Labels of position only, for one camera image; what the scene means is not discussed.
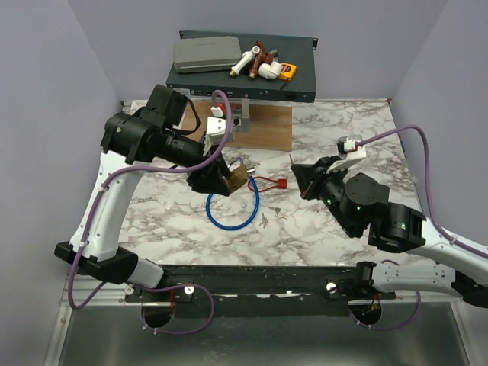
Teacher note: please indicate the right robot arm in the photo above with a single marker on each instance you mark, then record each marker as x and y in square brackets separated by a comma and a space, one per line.
[361, 206]

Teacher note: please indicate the white straight pipe fitting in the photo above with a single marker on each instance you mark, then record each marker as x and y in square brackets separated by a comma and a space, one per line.
[246, 58]

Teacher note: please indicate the brass padlock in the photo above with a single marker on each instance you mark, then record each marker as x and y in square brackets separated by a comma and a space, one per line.
[239, 177]

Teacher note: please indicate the grey plastic case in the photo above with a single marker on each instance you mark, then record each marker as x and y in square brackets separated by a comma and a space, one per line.
[206, 54]

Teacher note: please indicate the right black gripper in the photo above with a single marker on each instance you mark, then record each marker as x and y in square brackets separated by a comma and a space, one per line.
[316, 172]

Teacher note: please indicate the brown pipe fitting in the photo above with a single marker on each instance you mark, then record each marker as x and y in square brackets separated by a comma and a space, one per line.
[261, 57]

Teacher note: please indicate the black mounting rail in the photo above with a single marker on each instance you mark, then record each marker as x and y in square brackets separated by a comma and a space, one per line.
[197, 291]

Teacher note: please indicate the metal stand post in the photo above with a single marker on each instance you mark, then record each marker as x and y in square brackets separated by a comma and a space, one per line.
[241, 115]

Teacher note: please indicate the yellow tape measure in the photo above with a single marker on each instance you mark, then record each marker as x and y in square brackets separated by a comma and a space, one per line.
[288, 71]

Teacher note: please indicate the white elbow pipe fitting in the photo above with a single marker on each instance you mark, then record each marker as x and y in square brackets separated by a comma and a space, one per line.
[270, 71]

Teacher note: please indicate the red cable lock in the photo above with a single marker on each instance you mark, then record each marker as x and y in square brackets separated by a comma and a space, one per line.
[262, 184]

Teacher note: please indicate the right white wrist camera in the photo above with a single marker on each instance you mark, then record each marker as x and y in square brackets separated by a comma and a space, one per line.
[349, 153]

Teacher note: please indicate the blue cable lock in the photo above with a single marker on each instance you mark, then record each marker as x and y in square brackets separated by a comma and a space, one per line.
[229, 217]

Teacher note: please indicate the dark teal rack device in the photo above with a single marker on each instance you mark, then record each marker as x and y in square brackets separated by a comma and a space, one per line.
[297, 51]

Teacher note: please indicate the aluminium frame profile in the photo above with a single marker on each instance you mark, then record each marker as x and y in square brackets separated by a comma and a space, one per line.
[84, 291]

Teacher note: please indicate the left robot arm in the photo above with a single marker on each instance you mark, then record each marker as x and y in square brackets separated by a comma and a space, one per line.
[148, 140]

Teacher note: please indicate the wooden board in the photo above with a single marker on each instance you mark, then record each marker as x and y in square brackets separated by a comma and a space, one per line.
[270, 126]

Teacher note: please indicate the silver key bunch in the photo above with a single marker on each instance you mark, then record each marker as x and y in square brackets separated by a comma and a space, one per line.
[279, 213]

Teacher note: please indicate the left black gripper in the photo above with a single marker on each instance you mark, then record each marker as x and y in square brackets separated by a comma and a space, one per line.
[212, 178]

